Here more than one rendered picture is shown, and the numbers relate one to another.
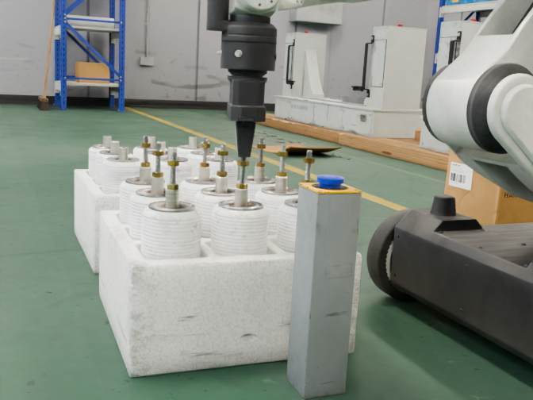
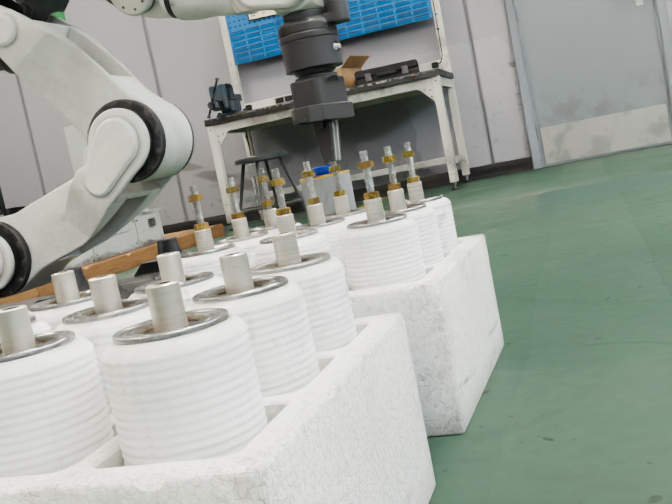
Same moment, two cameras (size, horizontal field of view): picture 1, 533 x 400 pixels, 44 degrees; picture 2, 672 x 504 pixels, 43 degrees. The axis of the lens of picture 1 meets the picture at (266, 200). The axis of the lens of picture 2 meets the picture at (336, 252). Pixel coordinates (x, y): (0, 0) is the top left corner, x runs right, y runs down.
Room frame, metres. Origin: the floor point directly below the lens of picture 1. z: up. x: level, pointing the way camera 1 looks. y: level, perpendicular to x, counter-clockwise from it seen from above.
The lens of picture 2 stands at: (2.10, 0.88, 0.34)
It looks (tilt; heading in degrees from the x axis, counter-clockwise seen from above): 6 degrees down; 220
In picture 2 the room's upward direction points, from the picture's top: 11 degrees counter-clockwise
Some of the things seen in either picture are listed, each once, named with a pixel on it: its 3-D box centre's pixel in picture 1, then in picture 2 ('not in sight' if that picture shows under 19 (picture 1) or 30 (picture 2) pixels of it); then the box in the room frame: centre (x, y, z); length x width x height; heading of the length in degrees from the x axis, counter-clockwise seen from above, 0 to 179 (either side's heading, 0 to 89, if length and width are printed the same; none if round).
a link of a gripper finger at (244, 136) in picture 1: (245, 138); (333, 140); (1.07, 0.04, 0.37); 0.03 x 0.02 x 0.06; 98
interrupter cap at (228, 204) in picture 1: (240, 205); (343, 214); (1.08, 0.04, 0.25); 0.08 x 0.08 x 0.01
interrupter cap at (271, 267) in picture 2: (123, 159); (289, 265); (1.54, 0.34, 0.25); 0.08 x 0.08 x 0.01
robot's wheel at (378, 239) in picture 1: (411, 255); not in sight; (1.39, -0.32, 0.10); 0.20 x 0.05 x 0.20; 114
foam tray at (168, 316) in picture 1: (217, 276); (340, 336); (1.19, 0.08, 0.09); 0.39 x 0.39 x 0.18; 21
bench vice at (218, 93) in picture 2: not in sight; (224, 98); (-1.98, -3.29, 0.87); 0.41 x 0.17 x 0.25; 24
